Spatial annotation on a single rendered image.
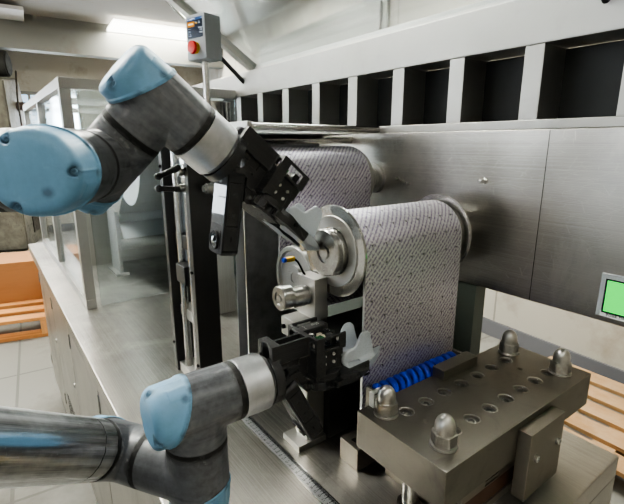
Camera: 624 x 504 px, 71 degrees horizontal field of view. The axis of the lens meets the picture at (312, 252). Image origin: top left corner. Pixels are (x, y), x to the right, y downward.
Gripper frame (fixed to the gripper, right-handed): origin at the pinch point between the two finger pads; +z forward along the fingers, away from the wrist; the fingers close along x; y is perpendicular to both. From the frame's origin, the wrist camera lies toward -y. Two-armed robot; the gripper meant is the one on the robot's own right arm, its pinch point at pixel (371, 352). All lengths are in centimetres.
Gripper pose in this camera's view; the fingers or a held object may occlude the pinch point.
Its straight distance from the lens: 73.6
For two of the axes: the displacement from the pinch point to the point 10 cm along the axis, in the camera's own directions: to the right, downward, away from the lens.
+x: -5.9, -1.9, 7.8
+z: 8.0, -1.4, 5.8
